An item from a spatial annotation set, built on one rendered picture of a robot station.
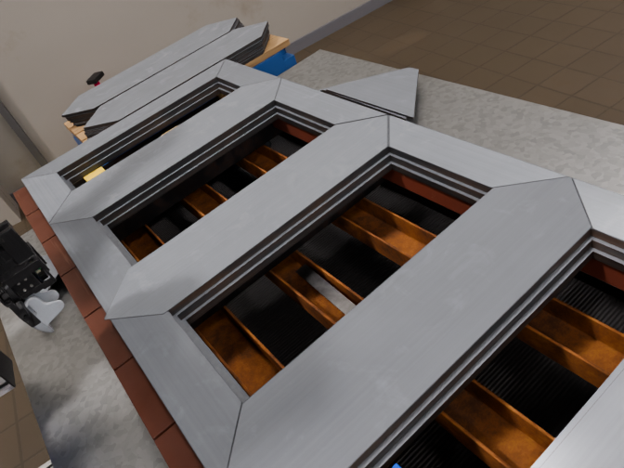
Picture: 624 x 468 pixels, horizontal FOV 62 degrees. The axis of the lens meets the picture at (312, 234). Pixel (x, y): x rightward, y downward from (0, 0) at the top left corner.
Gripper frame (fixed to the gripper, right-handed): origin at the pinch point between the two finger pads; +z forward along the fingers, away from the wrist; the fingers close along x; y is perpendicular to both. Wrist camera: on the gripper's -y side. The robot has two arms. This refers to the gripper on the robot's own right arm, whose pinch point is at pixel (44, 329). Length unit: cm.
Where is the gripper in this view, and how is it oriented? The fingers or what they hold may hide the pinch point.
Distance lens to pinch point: 102.9
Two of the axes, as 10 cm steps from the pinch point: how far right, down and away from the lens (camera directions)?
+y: 7.5, -5.8, 3.2
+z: 2.7, 7.1, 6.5
